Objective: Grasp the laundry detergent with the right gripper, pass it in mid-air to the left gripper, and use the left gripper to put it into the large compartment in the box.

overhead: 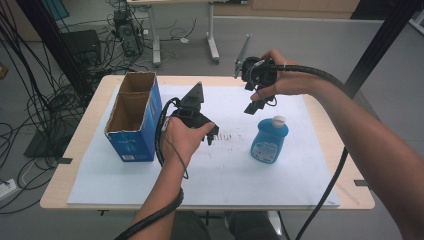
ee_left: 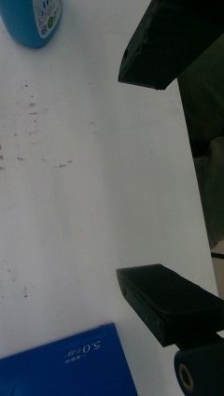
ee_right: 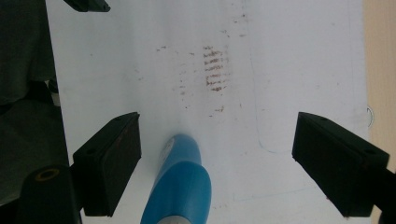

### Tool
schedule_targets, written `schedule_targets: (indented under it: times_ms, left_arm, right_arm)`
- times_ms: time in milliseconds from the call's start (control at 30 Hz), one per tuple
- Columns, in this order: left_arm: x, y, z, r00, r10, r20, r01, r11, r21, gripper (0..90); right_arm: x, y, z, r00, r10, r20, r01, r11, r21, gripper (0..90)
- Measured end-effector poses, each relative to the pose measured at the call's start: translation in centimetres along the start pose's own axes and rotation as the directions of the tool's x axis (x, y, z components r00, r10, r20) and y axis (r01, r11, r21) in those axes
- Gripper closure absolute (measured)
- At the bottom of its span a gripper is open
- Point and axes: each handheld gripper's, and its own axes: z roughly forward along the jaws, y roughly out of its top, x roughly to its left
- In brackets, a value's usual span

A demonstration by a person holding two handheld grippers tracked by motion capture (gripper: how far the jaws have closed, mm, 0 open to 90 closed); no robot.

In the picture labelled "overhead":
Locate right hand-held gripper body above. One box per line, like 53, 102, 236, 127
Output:
233, 33, 279, 93

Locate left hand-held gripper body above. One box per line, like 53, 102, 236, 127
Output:
170, 81, 215, 130

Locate blue bottle with white cap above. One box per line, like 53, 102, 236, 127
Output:
249, 115, 290, 165

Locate blue cardboard box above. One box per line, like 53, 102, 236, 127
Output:
104, 71, 163, 163

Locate person's left hand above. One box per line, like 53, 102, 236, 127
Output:
162, 116, 216, 168

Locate person's right hand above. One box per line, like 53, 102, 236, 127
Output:
249, 49, 318, 102

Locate white foam board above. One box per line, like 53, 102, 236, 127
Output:
66, 83, 341, 208

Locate wooden cabinet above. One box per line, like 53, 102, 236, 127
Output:
213, 0, 362, 20

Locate person's dark trousers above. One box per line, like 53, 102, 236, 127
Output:
171, 210, 283, 240

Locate black computer tower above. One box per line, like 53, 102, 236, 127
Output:
112, 9, 144, 58

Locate black box case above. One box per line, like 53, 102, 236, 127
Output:
61, 29, 103, 68

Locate teal panel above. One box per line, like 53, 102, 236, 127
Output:
41, 0, 71, 21

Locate white power strip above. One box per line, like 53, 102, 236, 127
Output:
0, 178, 18, 202

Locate white desk frame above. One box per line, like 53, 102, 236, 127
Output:
126, 0, 249, 67

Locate right gripper black corrugated cable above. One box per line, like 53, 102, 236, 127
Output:
263, 63, 351, 240

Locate tangle of black floor cables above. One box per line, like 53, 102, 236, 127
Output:
0, 0, 201, 215

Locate black metal stand post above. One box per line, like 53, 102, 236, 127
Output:
343, 0, 424, 99
14, 0, 96, 99

